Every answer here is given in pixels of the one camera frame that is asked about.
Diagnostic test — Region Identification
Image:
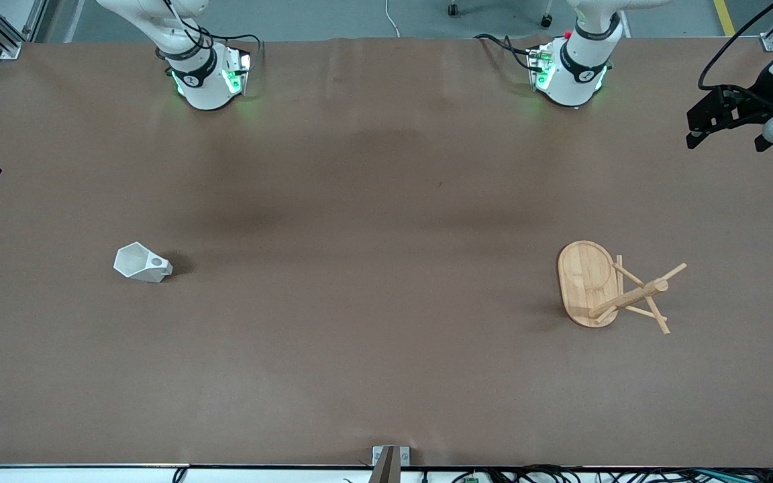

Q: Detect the white faceted cup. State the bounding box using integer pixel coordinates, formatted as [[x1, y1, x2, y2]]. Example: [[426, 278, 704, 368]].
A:
[[113, 241, 174, 284]]

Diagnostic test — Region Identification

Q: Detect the wooden cup rack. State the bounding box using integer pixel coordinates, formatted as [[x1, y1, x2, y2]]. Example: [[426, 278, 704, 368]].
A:
[[556, 239, 688, 336]]

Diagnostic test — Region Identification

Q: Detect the brown table cover sheet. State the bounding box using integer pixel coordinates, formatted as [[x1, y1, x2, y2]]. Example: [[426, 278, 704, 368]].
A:
[[0, 37, 773, 468]]

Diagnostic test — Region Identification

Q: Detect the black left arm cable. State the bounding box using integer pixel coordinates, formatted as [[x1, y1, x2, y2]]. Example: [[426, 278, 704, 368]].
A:
[[697, 0, 773, 95]]

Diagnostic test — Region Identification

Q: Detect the black left base cable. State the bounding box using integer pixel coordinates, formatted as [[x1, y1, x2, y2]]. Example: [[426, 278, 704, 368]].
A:
[[473, 33, 539, 72]]

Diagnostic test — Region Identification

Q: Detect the black base cable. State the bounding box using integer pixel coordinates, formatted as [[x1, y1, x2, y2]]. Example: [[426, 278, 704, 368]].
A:
[[473, 33, 539, 72], [209, 32, 264, 76]]

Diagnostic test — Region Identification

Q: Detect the black right base cable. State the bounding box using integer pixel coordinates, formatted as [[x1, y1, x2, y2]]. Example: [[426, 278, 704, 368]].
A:
[[209, 32, 264, 76]]

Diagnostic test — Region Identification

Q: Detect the black cable bundle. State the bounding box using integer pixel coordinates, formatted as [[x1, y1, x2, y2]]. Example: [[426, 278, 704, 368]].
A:
[[420, 464, 773, 483]]

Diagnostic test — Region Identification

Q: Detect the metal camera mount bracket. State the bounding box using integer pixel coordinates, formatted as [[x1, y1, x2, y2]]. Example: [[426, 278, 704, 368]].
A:
[[372, 445, 411, 483]]

